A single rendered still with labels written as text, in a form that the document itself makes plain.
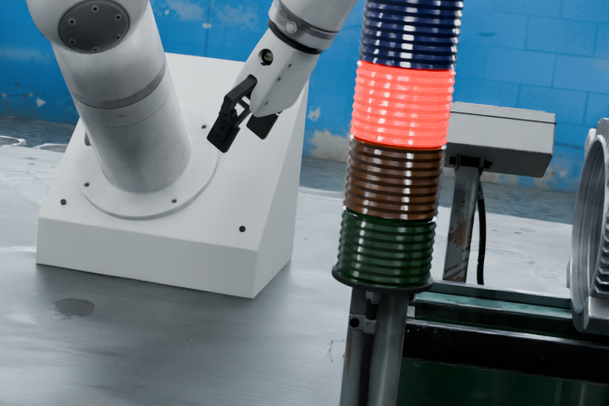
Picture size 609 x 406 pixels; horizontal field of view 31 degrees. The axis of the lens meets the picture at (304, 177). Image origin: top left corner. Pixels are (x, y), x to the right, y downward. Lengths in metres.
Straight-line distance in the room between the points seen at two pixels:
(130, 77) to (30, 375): 0.35
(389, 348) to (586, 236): 0.42
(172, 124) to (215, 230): 0.14
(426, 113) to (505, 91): 5.94
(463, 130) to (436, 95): 0.54
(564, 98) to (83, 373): 5.62
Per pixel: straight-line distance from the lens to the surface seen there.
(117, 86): 1.26
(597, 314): 0.95
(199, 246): 1.38
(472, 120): 1.20
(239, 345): 1.22
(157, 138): 1.35
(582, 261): 1.08
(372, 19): 0.66
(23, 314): 1.28
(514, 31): 6.56
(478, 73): 6.59
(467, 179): 1.22
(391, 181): 0.65
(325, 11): 1.27
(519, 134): 1.20
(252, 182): 1.42
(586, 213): 1.08
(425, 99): 0.65
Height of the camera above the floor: 1.23
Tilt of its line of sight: 11 degrees down
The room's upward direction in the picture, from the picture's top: 6 degrees clockwise
